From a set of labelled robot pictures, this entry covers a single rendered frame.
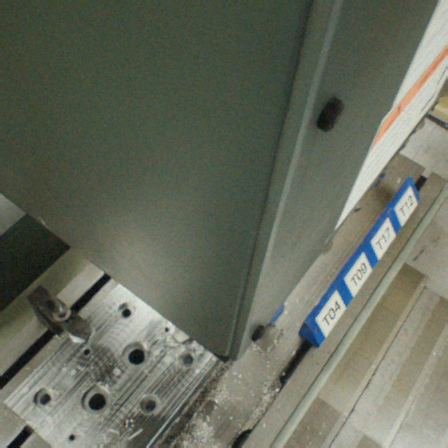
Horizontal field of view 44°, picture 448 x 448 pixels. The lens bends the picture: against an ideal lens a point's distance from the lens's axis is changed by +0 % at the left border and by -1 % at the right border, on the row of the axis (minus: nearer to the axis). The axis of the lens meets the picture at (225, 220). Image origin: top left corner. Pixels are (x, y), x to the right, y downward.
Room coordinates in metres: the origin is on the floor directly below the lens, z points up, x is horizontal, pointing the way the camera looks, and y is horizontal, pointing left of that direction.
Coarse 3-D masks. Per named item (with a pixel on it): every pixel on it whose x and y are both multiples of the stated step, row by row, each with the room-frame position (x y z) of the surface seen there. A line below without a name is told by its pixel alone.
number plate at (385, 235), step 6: (384, 222) 0.69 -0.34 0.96; (384, 228) 0.68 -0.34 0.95; (390, 228) 0.69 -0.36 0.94; (378, 234) 0.66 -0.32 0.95; (384, 234) 0.67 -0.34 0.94; (390, 234) 0.68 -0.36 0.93; (372, 240) 0.64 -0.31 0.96; (378, 240) 0.65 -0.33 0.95; (384, 240) 0.66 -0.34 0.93; (390, 240) 0.67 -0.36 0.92; (372, 246) 0.63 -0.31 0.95; (378, 246) 0.64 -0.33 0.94; (384, 246) 0.65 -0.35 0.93; (378, 252) 0.63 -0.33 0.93; (378, 258) 0.62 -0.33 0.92
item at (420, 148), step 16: (432, 112) 1.12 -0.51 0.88; (432, 128) 1.10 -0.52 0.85; (416, 144) 1.05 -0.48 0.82; (432, 144) 1.05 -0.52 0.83; (416, 160) 1.01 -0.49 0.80; (432, 160) 1.01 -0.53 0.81; (432, 224) 0.85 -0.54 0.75; (432, 240) 0.81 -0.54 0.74; (416, 256) 0.77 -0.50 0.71; (432, 256) 0.77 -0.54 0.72; (432, 272) 0.73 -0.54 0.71; (432, 288) 0.69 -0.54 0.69
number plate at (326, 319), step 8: (336, 296) 0.50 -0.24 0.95; (328, 304) 0.48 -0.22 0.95; (336, 304) 0.49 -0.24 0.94; (320, 312) 0.46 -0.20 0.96; (328, 312) 0.47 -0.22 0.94; (336, 312) 0.48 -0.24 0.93; (320, 320) 0.45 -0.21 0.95; (328, 320) 0.46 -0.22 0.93; (336, 320) 0.46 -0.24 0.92; (320, 328) 0.44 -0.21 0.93; (328, 328) 0.44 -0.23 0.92
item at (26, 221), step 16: (16, 224) 0.61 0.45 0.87; (32, 224) 0.64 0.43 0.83; (0, 240) 0.57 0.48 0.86; (16, 240) 0.60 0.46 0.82; (32, 240) 0.63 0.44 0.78; (48, 240) 0.66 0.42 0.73; (0, 256) 0.56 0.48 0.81; (16, 256) 0.58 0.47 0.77; (32, 256) 0.61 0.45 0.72; (48, 256) 0.65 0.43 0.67; (0, 272) 0.54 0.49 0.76; (16, 272) 0.57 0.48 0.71; (32, 272) 0.60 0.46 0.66; (0, 288) 0.53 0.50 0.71; (16, 288) 0.55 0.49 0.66; (0, 304) 0.51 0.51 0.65
